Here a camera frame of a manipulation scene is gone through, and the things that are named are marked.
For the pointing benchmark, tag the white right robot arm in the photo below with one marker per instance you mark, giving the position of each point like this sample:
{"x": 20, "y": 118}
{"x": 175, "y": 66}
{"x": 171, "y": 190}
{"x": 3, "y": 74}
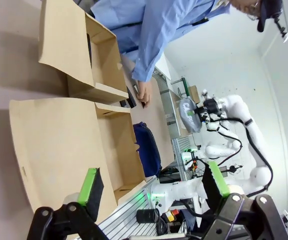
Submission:
{"x": 255, "y": 130}

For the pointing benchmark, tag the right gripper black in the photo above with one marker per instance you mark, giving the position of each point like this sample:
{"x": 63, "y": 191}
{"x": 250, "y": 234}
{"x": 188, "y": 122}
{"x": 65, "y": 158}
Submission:
{"x": 210, "y": 106}

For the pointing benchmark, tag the yellow emergency stop button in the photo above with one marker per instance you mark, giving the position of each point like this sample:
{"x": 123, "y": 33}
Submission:
{"x": 172, "y": 215}

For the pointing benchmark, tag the small background cardboard box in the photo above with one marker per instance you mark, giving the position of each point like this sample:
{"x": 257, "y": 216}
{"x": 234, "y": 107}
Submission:
{"x": 194, "y": 93}

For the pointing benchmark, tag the green metal frame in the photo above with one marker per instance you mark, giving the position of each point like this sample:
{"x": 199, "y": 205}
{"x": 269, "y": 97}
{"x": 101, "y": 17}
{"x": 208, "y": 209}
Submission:
{"x": 184, "y": 85}

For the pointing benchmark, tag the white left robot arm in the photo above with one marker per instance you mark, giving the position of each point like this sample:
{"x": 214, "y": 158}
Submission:
{"x": 181, "y": 190}

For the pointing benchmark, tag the black cylindrical device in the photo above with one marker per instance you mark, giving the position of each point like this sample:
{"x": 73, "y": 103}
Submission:
{"x": 146, "y": 216}

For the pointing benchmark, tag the grey zipper pencil case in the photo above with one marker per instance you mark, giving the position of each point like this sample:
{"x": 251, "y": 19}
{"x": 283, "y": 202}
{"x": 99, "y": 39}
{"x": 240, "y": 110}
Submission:
{"x": 187, "y": 118}

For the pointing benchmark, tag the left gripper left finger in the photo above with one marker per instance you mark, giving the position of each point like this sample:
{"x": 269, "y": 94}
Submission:
{"x": 91, "y": 195}

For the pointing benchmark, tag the open cardboard box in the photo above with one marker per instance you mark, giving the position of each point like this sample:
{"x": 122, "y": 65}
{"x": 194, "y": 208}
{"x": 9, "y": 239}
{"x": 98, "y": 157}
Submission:
{"x": 54, "y": 140}
{"x": 59, "y": 37}

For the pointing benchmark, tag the person's right hand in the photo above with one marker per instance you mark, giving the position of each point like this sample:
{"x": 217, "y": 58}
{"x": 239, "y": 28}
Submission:
{"x": 144, "y": 91}

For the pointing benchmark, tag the person in blue shirt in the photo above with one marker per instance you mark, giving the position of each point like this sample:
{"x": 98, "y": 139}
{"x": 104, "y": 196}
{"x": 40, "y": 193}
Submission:
{"x": 139, "y": 20}

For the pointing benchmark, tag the black stapler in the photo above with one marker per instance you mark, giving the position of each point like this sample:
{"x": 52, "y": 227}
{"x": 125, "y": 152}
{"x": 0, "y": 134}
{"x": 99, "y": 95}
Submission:
{"x": 131, "y": 101}

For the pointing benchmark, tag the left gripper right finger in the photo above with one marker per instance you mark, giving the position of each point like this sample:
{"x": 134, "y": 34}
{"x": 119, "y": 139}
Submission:
{"x": 215, "y": 190}

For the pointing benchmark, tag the person's blue-sleeved right forearm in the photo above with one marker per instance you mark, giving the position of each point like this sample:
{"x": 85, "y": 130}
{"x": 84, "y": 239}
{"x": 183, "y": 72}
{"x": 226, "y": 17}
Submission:
{"x": 154, "y": 55}

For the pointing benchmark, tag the head-mounted camera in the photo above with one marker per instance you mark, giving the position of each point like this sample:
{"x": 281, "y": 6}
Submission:
{"x": 284, "y": 32}

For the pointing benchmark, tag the white side table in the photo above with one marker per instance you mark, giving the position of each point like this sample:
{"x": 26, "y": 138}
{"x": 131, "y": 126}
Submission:
{"x": 164, "y": 70}

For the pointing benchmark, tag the black control box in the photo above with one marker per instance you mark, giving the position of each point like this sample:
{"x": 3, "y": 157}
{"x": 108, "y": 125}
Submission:
{"x": 170, "y": 176}

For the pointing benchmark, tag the navy blue pencil case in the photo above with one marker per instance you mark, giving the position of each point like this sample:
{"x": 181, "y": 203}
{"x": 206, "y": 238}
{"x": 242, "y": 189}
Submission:
{"x": 146, "y": 150}

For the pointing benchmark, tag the dark navy cap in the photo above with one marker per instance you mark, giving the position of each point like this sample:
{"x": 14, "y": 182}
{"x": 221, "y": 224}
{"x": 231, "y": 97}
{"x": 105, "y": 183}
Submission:
{"x": 267, "y": 12}

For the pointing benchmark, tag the aluminium profile frame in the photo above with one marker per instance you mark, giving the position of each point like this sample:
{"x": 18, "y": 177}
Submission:
{"x": 124, "y": 215}

